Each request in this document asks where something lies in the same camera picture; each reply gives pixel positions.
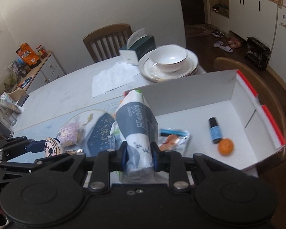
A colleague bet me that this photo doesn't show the slatted wooden chair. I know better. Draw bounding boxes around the slatted wooden chair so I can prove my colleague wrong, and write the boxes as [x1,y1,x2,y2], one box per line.
[83,23,133,64]

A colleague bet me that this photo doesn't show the orange snack bag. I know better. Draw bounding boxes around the orange snack bag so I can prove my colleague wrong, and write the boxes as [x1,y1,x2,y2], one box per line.
[16,43,39,68]

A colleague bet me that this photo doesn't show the white and wood cabinet unit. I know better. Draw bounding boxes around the white and wood cabinet unit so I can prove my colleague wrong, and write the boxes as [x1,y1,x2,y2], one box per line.
[209,0,286,94]

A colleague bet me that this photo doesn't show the dark sneakers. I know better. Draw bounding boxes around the dark sneakers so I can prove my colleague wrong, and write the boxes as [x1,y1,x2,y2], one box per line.
[211,28,226,38]

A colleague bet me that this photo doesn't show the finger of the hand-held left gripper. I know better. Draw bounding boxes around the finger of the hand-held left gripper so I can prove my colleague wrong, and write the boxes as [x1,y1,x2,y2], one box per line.
[0,153,71,180]
[0,136,47,159]

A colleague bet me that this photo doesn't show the stack of white plates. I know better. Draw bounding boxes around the stack of white plates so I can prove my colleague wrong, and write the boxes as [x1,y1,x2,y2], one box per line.
[138,48,200,84]

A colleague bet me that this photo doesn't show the orange tangerine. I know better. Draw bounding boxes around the orange tangerine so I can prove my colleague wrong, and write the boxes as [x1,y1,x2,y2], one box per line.
[218,138,235,156]

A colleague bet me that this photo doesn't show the blue printed table mat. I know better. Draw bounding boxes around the blue printed table mat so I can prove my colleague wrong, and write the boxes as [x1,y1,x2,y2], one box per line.
[11,95,159,189]

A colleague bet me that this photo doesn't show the black floor rack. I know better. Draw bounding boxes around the black floor rack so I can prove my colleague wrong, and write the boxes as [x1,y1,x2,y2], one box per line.
[244,37,271,71]

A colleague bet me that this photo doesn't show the cartoon face packet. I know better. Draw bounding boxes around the cartoon face packet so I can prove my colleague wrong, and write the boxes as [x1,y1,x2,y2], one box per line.
[44,137,64,158]

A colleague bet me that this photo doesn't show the white marble desktop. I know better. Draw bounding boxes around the white marble desktop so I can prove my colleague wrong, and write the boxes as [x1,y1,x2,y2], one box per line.
[0,45,261,190]

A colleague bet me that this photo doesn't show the small dark bottle blue label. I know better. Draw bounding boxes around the small dark bottle blue label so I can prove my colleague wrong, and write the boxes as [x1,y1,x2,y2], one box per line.
[208,117,223,144]

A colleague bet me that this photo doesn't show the green tissue box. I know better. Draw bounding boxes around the green tissue box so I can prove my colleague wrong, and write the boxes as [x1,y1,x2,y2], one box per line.
[119,28,156,65]

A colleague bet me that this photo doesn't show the white paper napkin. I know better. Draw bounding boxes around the white paper napkin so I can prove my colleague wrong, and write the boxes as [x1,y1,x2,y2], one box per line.
[92,60,140,98]

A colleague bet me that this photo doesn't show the round-backed wooden chair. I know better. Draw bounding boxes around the round-backed wooden chair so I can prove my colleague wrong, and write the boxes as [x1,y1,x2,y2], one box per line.
[213,56,286,177]

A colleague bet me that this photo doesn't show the white side cabinet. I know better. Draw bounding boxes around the white side cabinet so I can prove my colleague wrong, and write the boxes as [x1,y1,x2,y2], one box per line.
[0,52,66,96]

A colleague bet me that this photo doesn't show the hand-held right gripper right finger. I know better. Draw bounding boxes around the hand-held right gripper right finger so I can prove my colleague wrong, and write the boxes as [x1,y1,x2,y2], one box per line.
[150,141,221,192]

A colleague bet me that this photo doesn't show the clear plastic bag with packages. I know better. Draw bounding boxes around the clear plastic bag with packages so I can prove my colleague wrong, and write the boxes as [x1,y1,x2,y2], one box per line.
[0,94,26,114]

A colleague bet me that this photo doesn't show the red cardboard box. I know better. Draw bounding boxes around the red cardboard box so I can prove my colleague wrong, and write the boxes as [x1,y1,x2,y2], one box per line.
[122,69,286,173]

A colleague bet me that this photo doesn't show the purple snack packet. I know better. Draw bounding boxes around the purple snack packet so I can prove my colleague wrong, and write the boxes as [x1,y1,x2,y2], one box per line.
[57,121,87,148]

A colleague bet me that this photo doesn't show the pink slippers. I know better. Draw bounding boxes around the pink slippers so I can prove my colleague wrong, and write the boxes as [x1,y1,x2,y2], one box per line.
[227,37,243,49]

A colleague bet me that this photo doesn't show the tall glass tumbler dark contents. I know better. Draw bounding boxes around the tall glass tumbler dark contents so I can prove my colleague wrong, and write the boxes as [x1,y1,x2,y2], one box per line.
[0,110,15,139]

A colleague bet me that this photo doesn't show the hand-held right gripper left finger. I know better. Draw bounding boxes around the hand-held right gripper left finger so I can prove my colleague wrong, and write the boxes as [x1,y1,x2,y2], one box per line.
[58,141,128,192]

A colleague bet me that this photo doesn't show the purple slippers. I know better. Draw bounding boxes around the purple slippers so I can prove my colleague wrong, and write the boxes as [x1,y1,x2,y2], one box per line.
[213,40,234,53]

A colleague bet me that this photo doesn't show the jar with red lid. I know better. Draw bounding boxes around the jar with red lid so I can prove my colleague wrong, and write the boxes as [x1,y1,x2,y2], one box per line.
[36,44,48,59]

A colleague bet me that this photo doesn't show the white bowl gold rim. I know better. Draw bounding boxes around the white bowl gold rim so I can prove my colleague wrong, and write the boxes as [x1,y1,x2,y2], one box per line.
[149,44,188,73]

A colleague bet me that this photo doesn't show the blue oval mouse pad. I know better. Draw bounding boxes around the blue oval mouse pad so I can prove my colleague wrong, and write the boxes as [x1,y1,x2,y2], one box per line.
[18,76,32,89]

